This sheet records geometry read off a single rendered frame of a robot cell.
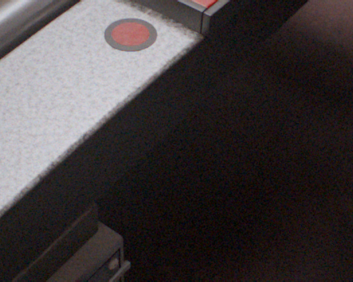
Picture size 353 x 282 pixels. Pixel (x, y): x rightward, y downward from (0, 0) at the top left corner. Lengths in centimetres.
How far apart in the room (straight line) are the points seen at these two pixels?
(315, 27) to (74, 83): 160
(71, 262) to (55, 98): 10
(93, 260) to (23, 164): 9
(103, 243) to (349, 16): 166
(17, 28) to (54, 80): 6
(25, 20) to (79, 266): 16
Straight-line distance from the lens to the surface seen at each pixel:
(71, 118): 43
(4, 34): 49
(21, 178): 41
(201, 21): 48
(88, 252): 48
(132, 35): 48
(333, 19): 206
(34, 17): 51
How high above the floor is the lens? 122
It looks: 47 degrees down
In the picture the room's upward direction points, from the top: 4 degrees clockwise
